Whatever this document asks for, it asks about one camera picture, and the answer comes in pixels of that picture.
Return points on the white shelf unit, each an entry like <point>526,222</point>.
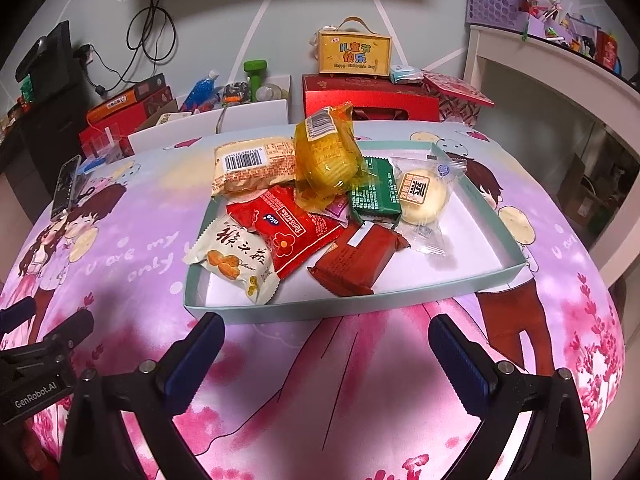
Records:
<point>550,103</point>

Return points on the white chinese text snack packet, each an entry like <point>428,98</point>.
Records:
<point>238,256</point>

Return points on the black cabinet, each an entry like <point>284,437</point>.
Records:
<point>46,136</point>

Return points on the white cardboard box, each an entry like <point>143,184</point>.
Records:
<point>235,118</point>

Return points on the yellow wooden handle box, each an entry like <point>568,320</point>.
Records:
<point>352,48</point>

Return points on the light blue tissue pack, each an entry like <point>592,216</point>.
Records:
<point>405,74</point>

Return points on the brown red snack packet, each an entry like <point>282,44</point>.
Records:
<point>356,259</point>

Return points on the dark green snack packet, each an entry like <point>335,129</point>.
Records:
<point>376,201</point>

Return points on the translucent ball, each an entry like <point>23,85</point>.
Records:
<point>269,92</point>

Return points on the clear packet round bun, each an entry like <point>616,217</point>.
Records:
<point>424,186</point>

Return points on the cartoon printed tablecloth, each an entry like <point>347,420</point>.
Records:
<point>353,396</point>

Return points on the red gift box right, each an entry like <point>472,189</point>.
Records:
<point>371,98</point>

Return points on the clear plastic container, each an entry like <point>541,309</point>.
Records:
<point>103,144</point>

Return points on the yellow transparent snack packet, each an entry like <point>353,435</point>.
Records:
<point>328,162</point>

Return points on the black orange toy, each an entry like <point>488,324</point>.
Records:
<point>236,93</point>

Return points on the red patterned card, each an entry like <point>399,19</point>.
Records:
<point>454,87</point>

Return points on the person's left hand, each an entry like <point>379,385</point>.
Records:
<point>23,456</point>

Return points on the beige barcode bread packet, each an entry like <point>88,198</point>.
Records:
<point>253,165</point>

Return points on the purple roll snack packet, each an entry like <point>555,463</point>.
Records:
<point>338,210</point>

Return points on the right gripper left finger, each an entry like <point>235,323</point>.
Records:
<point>96,442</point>

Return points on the small yellow white card box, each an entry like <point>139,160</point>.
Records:
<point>172,117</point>

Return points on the green dumbbell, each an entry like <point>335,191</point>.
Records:
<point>255,70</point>

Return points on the orange flat box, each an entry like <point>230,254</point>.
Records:
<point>134,95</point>

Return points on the blue bead bottle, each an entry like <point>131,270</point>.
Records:
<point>203,92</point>

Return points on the teal rimmed white tray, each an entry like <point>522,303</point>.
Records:
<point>479,253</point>

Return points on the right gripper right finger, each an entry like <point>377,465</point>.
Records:
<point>555,444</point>

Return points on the red box left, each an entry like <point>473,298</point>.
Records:
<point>128,119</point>

